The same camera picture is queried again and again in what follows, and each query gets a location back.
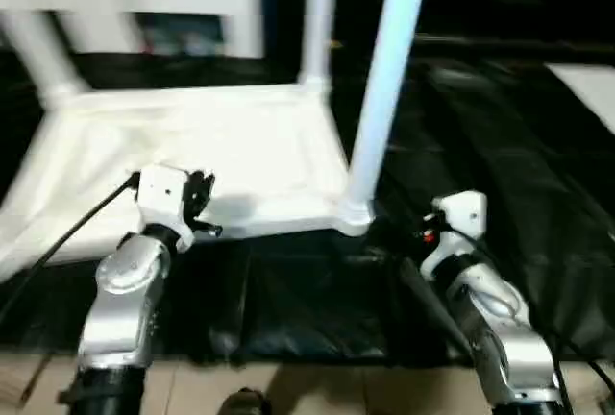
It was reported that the white flat board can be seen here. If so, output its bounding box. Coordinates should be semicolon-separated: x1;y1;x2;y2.
544;62;615;136

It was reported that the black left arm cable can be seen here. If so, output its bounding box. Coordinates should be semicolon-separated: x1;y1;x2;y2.
0;171;141;321

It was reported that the black mat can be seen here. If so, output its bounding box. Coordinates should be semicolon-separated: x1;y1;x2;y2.
0;47;615;368

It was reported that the long black bar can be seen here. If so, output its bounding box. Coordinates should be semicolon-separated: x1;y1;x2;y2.
411;33;615;52

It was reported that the white plastic table leg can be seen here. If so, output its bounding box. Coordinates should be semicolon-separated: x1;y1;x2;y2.
296;0;338;95
337;0;437;239
0;8;91;110

